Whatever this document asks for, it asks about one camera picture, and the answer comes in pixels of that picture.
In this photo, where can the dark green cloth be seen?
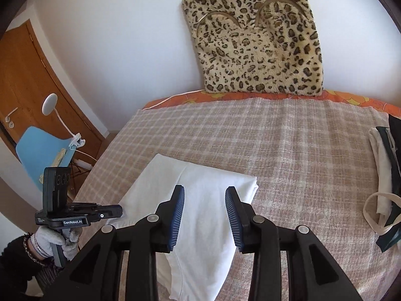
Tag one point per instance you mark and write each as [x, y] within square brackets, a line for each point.
[395, 150]

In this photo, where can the person's striped grey pants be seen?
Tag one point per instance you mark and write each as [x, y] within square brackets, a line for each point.
[47, 280]

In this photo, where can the person's left forearm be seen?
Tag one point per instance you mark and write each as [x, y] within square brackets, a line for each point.
[15, 257]

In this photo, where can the white t-shirt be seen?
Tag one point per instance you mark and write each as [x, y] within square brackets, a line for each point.
[200, 178]

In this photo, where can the leopard print cushion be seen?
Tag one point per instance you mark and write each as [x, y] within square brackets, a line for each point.
[250, 53]

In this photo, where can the orange floral sheet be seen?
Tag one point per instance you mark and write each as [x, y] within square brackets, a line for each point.
[354, 98]

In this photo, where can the white clip lamp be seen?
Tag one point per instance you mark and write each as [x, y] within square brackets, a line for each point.
[50, 103]

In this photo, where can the blue chair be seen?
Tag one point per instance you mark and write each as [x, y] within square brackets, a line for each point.
[37, 144]

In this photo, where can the beige checked blanket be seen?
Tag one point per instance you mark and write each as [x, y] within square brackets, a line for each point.
[297, 163]

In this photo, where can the wooden door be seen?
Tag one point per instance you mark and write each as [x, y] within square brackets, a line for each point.
[34, 69]

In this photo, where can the person's left hand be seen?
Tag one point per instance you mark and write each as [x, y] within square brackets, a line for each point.
[47, 241]

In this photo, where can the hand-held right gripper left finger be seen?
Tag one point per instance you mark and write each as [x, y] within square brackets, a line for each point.
[177, 216]

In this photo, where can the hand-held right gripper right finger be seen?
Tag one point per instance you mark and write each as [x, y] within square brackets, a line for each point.
[233, 216]

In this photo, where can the white cloth bag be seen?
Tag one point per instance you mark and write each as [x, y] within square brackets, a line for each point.
[383, 169]

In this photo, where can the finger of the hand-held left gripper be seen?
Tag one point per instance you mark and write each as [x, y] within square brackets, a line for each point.
[108, 212]

